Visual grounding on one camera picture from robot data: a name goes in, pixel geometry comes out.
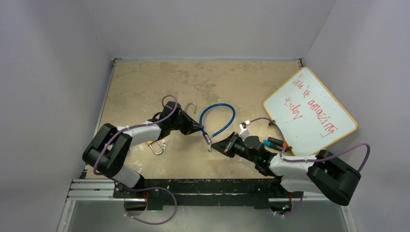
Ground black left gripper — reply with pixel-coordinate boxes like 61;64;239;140
170;110;203;136

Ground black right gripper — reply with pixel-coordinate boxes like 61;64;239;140
211;132;257;163

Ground blue cable lock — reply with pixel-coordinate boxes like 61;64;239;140
199;103;236;146

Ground small keys of orange padlock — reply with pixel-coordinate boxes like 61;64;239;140
162;140;171;151

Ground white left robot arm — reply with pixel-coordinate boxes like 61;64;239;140
82;101;204;198

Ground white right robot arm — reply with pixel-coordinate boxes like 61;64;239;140
210;132;361;206

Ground blue capped marker pen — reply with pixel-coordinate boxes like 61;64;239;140
263;140;292;152

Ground orange long shackle padlock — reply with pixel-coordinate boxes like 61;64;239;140
147;141;164;155

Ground black marker pen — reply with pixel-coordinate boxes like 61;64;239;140
267;137;286;146

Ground yellow framed whiteboard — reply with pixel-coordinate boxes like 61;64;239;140
264;67;358;156

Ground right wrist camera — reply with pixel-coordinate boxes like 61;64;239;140
239;120;250;140

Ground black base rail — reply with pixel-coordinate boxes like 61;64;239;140
113;177;302;212

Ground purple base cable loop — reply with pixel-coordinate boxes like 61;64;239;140
123;187;177;226

